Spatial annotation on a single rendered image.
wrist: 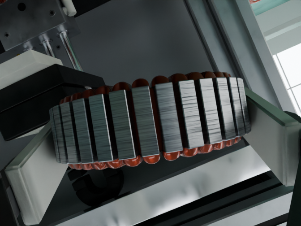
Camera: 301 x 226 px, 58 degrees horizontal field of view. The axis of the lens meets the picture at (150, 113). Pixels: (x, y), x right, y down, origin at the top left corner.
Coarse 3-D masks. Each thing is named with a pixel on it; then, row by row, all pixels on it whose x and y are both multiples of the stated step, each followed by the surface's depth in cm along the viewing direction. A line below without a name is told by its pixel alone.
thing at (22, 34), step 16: (16, 0) 29; (32, 0) 29; (48, 0) 29; (0, 16) 29; (16, 16) 29; (32, 16) 29; (48, 16) 29; (64, 16) 29; (0, 32) 29; (16, 32) 29; (32, 32) 29; (48, 32) 29; (64, 32) 31; (80, 32) 33; (16, 48) 30; (32, 48) 31
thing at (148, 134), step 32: (96, 96) 11; (128, 96) 11; (160, 96) 11; (192, 96) 11; (224, 96) 12; (64, 128) 12; (96, 128) 11; (128, 128) 11; (160, 128) 11; (192, 128) 11; (224, 128) 12; (64, 160) 13; (96, 160) 12; (128, 160) 11
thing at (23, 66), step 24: (48, 48) 31; (72, 48) 31; (0, 72) 19; (24, 72) 20; (48, 72) 21; (72, 72) 24; (0, 96) 22; (24, 96) 22; (48, 96) 22; (0, 120) 22; (24, 120) 22; (48, 120) 22
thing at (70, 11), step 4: (64, 0) 30; (68, 0) 30; (64, 4) 30; (68, 4) 30; (72, 4) 30; (64, 8) 30; (68, 8) 30; (72, 8) 30; (64, 12) 30; (68, 12) 30; (72, 12) 30; (76, 12) 30
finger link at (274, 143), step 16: (256, 96) 15; (256, 112) 14; (272, 112) 12; (256, 128) 14; (272, 128) 12; (288, 128) 11; (256, 144) 15; (272, 144) 12; (288, 144) 11; (272, 160) 13; (288, 160) 11; (288, 176) 12
